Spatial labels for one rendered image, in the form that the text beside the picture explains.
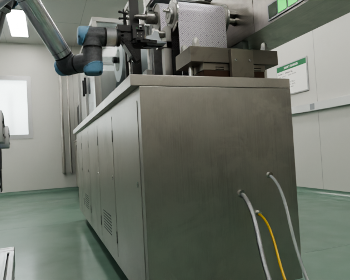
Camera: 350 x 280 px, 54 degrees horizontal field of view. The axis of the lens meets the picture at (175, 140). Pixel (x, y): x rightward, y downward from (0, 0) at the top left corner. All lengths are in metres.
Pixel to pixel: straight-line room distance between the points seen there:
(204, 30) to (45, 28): 0.67
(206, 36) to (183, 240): 0.90
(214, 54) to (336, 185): 3.39
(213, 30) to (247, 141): 0.58
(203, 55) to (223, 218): 0.62
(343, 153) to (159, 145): 3.46
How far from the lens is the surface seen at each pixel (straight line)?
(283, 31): 1.69
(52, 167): 6.96
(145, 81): 1.21
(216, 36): 1.67
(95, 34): 1.45
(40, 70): 7.15
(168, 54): 1.63
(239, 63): 1.43
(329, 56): 4.64
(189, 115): 1.24
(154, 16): 1.90
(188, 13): 1.64
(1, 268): 1.53
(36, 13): 1.45
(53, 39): 1.47
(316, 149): 4.75
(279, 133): 1.43
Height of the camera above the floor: 0.63
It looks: 2 degrees up
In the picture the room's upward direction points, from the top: 3 degrees counter-clockwise
